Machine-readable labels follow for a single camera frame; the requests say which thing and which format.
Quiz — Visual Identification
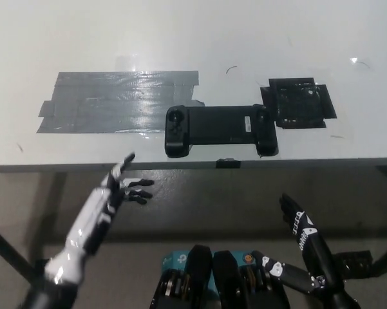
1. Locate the black game controller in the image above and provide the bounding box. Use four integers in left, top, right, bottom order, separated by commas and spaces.
163, 104, 279, 159

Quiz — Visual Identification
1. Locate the large grey duct tape patch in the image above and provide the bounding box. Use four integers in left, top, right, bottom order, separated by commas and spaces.
35, 70, 205, 135

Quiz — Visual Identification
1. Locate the small black tape strip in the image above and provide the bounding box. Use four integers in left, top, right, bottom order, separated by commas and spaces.
216, 158, 241, 169

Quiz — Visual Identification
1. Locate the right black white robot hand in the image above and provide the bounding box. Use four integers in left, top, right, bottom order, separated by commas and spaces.
252, 192, 346, 291

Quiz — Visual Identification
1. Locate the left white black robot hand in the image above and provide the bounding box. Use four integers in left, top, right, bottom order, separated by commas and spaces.
66, 153, 155, 256

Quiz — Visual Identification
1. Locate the square black tape patch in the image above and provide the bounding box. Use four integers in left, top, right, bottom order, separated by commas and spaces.
260, 76, 338, 130

